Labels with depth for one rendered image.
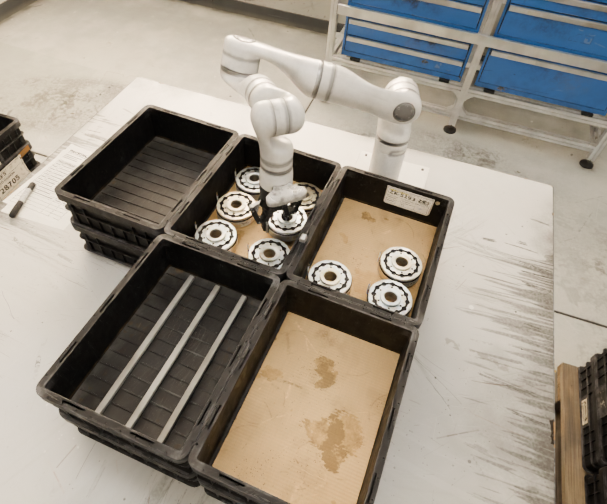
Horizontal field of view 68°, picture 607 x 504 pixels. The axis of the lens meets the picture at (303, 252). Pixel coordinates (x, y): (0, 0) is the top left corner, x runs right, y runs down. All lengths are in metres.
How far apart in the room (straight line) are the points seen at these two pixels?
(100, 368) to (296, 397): 0.40
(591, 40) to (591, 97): 0.32
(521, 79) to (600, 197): 0.80
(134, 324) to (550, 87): 2.51
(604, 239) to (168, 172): 2.24
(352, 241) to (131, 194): 0.60
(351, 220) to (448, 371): 0.45
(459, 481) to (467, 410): 0.16
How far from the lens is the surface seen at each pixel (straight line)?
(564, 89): 2.98
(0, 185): 2.13
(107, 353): 1.04
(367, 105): 1.20
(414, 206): 1.23
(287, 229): 1.11
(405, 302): 1.06
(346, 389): 0.97
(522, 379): 1.26
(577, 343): 2.34
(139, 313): 1.07
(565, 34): 2.85
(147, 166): 1.39
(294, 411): 0.94
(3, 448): 1.19
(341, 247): 1.15
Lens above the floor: 1.72
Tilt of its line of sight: 52 degrees down
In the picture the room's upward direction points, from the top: 6 degrees clockwise
